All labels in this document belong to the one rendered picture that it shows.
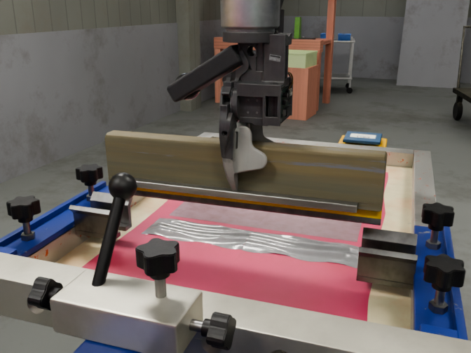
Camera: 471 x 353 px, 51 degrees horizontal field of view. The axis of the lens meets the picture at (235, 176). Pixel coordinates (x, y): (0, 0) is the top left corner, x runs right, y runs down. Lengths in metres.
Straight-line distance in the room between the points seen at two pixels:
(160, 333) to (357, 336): 0.18
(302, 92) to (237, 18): 5.38
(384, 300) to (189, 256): 0.29
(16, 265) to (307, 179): 0.37
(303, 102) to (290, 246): 5.24
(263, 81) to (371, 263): 0.27
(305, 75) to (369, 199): 5.32
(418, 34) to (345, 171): 8.56
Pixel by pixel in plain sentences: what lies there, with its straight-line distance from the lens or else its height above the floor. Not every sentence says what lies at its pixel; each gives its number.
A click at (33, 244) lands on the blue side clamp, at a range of 0.77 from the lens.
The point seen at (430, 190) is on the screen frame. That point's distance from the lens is 1.01.
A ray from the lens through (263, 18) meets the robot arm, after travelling 0.63.
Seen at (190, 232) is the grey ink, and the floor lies 0.96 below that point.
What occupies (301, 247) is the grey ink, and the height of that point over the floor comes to 0.96.
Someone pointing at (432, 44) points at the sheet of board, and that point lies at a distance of 9.15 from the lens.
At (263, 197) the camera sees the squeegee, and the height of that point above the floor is 1.07.
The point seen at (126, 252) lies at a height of 0.96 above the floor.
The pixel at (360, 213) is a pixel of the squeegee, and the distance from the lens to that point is 0.68.
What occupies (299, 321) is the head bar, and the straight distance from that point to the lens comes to 0.49.
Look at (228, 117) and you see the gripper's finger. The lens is 0.64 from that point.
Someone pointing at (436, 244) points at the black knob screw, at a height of 1.01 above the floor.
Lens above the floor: 1.32
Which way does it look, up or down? 19 degrees down
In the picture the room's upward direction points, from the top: straight up
